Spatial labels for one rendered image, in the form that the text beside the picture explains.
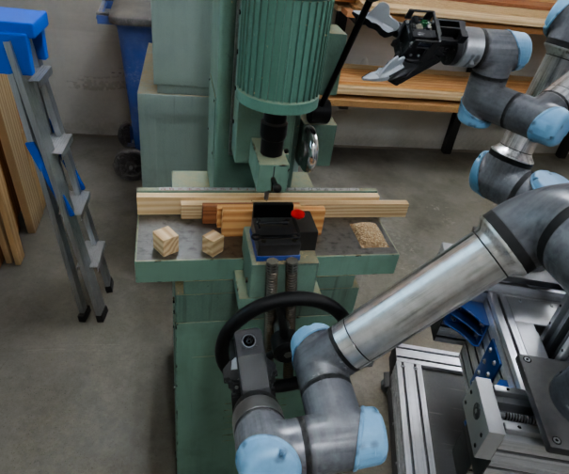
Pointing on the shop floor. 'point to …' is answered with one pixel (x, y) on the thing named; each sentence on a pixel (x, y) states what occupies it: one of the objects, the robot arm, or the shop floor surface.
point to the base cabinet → (213, 396)
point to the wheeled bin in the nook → (140, 17)
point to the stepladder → (47, 142)
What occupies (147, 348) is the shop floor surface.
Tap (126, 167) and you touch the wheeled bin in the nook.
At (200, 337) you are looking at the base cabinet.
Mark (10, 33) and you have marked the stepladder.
